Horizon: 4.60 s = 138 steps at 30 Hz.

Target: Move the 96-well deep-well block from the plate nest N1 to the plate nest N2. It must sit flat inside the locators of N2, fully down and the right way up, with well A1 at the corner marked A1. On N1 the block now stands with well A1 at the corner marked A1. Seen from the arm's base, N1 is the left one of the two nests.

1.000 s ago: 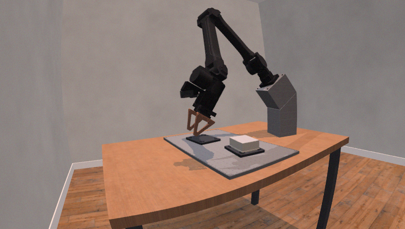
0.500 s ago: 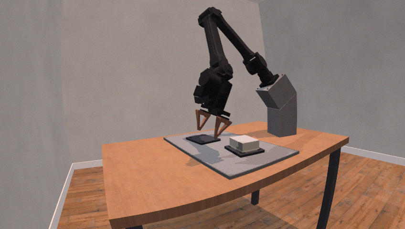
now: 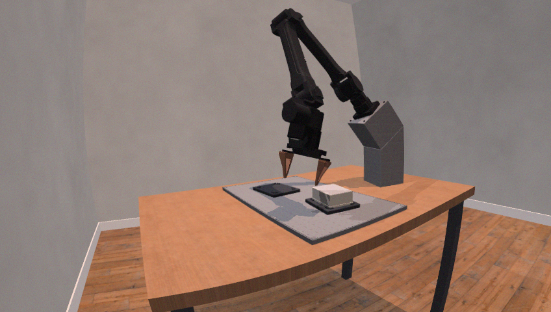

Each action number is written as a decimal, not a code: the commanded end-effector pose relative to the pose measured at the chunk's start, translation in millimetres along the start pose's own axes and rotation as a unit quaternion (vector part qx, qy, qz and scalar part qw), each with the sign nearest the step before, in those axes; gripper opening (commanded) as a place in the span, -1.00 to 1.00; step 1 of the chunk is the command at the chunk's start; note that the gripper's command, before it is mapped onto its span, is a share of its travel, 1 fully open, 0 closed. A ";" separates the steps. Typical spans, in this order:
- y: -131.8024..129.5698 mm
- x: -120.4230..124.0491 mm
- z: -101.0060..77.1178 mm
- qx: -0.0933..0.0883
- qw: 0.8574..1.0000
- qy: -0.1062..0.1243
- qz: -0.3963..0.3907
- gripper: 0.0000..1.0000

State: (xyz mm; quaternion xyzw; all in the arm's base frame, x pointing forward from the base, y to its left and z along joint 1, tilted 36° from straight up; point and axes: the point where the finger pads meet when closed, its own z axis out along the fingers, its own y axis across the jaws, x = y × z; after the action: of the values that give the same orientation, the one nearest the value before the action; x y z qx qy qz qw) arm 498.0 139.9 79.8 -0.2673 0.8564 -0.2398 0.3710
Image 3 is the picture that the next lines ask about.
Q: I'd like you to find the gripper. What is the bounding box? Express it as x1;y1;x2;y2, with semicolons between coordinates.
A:
279;143;331;186

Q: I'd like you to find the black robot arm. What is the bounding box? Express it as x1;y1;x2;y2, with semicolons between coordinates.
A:
270;8;380;149

